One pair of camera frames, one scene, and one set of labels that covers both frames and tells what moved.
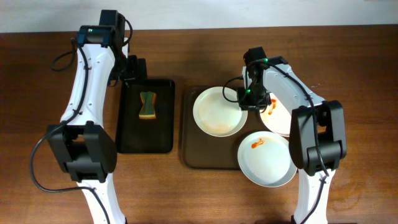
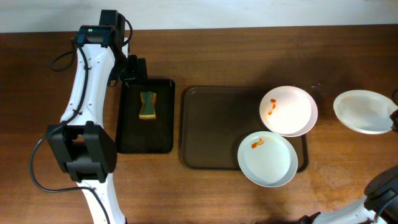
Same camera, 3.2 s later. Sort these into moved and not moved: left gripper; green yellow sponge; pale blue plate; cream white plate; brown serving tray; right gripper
Moved: cream white plate; right gripper
Not moved: left gripper; green yellow sponge; pale blue plate; brown serving tray
